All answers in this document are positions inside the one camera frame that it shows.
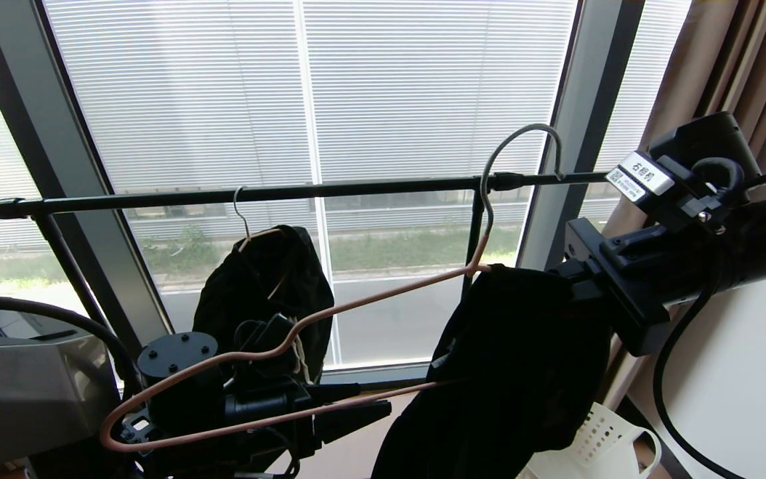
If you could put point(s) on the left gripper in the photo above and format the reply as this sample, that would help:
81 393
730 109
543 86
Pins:
270 409

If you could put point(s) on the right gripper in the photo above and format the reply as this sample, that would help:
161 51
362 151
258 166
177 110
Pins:
642 286

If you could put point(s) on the pink clothes hanger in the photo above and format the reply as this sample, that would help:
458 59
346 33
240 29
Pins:
383 296
242 219

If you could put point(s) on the black shorts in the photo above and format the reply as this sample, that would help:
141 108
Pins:
303 279

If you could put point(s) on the black garment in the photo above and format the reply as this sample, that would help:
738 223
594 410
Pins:
509 372

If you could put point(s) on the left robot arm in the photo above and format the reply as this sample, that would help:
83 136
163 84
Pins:
24 392

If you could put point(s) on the white laundry basket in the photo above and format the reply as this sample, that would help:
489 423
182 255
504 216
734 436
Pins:
602 446

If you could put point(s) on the black clothes rack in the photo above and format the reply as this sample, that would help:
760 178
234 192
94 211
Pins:
356 187

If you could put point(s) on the beige curtain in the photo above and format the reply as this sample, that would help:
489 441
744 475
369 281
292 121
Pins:
689 66

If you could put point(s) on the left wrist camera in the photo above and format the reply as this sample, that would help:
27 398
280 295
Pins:
266 339

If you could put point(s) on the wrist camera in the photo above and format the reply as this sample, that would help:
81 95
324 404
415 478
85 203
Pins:
702 146
266 339

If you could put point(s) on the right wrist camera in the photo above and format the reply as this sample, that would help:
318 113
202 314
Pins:
702 146

